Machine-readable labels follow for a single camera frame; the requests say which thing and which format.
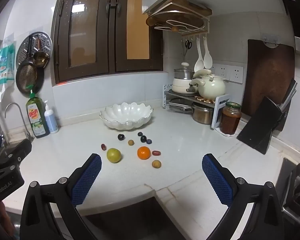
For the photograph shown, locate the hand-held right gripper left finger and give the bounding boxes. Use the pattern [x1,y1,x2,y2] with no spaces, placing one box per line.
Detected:
[19,153,102,240]

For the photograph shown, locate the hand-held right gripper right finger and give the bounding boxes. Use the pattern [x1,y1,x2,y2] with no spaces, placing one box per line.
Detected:
[202,153,285,240]

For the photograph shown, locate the green plum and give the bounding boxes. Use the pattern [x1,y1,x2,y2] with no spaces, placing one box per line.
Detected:
[107,148,122,164]

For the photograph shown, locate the orange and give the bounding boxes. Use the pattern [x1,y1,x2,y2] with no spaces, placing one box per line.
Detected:
[137,146,151,160]

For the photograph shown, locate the white scalloped bowl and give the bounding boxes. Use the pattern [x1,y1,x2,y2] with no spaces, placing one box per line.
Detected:
[99,102,153,131]

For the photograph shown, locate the person's left hand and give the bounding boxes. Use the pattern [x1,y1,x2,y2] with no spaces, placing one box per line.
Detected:
[0,200,12,234]

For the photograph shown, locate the chrome faucet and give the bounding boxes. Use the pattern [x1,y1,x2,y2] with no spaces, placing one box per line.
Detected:
[4,102,35,143]

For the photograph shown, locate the green dish soap bottle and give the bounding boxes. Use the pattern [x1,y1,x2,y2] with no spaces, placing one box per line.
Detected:
[25,93,50,139]

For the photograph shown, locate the white blue pump bottle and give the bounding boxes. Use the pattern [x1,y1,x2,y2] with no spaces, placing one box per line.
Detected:
[44,100,59,134]

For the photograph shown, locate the white jar coaster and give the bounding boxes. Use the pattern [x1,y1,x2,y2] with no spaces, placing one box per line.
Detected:
[215,127,238,137]

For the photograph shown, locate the jar of red sauce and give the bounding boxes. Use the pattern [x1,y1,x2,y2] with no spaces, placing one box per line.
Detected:
[219,102,242,135]

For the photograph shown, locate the white metal shelf rack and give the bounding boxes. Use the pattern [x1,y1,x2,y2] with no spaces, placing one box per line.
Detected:
[163,84,232,130]

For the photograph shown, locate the stainless steel pot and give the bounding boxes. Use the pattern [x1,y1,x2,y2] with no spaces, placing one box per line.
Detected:
[192,102,214,125]

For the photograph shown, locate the black knife block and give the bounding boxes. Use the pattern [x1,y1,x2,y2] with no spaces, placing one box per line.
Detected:
[236,96,288,155]

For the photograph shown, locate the speckled frying pan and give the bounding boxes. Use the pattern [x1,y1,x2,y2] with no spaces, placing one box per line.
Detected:
[15,64,38,90]

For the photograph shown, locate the black frying pan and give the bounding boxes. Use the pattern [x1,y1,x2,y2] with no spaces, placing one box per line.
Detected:
[27,65,45,97]

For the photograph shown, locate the gas stove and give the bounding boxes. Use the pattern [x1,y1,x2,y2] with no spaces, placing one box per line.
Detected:
[275,157,300,230]

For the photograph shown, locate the teal plastic package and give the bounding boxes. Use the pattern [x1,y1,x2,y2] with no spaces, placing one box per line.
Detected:
[0,36,17,103]

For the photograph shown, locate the wooden bead trivet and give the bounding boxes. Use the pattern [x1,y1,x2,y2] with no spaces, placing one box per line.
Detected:
[194,95,215,104]

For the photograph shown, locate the glass pan lid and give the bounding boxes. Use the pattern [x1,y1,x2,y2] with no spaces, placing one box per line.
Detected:
[168,97,193,112]

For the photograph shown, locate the cream ceramic pot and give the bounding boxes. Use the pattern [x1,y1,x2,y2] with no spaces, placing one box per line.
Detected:
[191,69,227,100]

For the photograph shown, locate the brass ladle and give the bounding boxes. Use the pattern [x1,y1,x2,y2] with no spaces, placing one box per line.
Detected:
[33,36,50,68]

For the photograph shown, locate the white power outlet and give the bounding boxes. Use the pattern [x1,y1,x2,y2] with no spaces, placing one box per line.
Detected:
[211,64,244,84]

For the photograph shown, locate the steel steamer pot with lid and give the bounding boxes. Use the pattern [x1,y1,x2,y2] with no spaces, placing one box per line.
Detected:
[174,62,195,80]

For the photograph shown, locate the knives in block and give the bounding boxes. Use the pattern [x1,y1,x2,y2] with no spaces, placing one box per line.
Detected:
[277,78,297,110]

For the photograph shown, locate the round metal steamer plate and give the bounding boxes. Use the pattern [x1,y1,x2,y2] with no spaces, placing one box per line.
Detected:
[16,31,53,70]

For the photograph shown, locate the large brown cutting board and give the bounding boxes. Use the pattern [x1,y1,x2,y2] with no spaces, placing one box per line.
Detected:
[241,39,296,117]

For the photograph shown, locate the white rice spoon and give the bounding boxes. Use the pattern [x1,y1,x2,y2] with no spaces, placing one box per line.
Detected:
[202,36,213,70]
[194,37,204,73]

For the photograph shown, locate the brown wooden window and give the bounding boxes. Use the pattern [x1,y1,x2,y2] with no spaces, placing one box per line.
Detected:
[51,0,164,85]

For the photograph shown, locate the round wooden board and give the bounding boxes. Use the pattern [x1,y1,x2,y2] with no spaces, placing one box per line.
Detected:
[146,10,205,30]

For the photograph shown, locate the wooden board in rack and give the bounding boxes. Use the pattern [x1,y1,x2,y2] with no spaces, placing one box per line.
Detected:
[152,0,212,15]

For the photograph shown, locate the white wall hook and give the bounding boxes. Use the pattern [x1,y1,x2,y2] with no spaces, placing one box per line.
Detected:
[262,33,279,48]

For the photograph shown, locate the white wire hanging rack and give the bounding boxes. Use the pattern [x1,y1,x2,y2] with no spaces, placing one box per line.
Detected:
[146,0,213,42]

